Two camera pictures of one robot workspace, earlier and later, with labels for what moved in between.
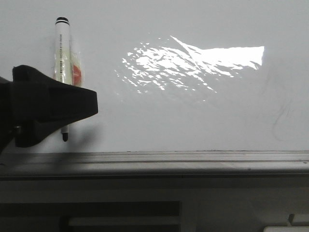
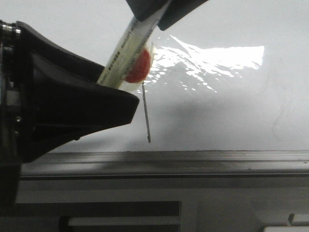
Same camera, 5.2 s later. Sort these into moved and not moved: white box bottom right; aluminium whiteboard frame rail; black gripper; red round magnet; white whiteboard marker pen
Moved: white whiteboard marker pen; black gripper; red round magnet
Not moved: white box bottom right; aluminium whiteboard frame rail
